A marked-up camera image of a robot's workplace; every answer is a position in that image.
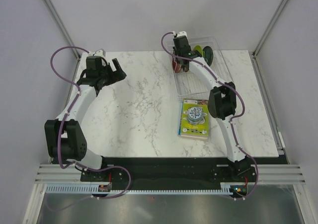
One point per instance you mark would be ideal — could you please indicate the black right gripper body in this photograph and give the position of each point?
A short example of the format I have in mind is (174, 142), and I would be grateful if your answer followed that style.
(176, 52)

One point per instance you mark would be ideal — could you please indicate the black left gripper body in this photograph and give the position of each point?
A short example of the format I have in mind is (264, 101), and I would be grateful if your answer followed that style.
(106, 74)

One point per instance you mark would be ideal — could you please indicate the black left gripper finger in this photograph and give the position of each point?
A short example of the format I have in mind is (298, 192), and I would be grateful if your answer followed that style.
(112, 81)
(119, 73)

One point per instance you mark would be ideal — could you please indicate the red floral plate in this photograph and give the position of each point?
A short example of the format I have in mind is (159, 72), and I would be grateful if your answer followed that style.
(176, 66)

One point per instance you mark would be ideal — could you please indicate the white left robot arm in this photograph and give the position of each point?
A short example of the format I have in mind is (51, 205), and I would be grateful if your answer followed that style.
(64, 136)

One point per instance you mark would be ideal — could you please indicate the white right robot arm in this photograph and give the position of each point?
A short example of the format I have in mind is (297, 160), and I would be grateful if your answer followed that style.
(222, 102)

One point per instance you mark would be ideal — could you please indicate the lime green plate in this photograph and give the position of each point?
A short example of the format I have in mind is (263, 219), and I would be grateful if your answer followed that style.
(199, 49)

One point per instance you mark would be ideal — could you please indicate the dark green plate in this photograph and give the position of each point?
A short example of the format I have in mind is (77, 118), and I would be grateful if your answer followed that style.
(208, 55)

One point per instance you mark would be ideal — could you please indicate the green cover book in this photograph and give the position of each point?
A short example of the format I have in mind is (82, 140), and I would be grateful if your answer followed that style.
(194, 119)

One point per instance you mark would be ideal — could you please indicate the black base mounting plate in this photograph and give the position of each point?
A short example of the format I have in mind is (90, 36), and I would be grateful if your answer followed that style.
(170, 173)

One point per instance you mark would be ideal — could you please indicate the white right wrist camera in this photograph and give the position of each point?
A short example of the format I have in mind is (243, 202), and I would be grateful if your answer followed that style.
(179, 34)

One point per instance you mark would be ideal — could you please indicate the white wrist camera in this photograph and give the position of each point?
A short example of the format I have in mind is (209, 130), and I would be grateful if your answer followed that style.
(100, 52)
(179, 34)

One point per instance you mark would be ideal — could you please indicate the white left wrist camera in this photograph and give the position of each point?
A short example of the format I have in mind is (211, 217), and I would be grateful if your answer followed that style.
(100, 52)

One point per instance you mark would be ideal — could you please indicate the white wire dish rack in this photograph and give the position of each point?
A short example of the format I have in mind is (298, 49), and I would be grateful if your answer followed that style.
(201, 78)

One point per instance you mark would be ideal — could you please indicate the white slotted cable duct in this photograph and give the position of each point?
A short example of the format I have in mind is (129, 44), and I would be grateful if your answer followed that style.
(101, 189)

